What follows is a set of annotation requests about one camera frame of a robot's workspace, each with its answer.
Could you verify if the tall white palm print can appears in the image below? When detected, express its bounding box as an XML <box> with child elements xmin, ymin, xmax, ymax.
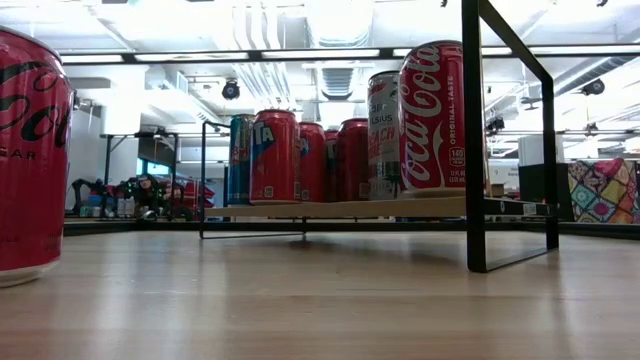
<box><xmin>367</xmin><ymin>70</ymin><xmax>402</xmax><ymax>201</ymax></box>

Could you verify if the blue silver Red Bull can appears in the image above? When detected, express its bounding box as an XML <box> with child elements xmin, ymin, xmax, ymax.
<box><xmin>227</xmin><ymin>113</ymin><xmax>256</xmax><ymax>207</ymax></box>

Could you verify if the red Coca-Cola zero sugar can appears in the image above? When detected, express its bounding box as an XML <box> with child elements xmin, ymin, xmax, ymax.
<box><xmin>0</xmin><ymin>25</ymin><xmax>76</xmax><ymax>289</ymax></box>

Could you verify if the black floor cabinet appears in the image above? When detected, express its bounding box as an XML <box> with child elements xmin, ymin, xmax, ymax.
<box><xmin>518</xmin><ymin>163</ymin><xmax>571</xmax><ymax>221</ymax></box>

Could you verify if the black background table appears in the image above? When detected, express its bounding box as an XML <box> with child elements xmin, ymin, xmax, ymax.
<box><xmin>98</xmin><ymin>130</ymin><xmax>180</xmax><ymax>221</ymax></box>

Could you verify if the white background cabinet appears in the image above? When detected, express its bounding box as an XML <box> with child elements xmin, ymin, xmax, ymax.
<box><xmin>518</xmin><ymin>134</ymin><xmax>551</xmax><ymax>166</ymax></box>

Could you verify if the colourful patchwork quilt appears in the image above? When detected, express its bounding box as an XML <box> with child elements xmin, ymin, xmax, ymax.
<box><xmin>567</xmin><ymin>157</ymin><xmax>640</xmax><ymax>225</ymax></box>

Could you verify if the black aluminium rig frame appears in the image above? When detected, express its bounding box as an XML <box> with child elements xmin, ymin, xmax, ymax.
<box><xmin>63</xmin><ymin>217</ymin><xmax>640</xmax><ymax>240</ymax></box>

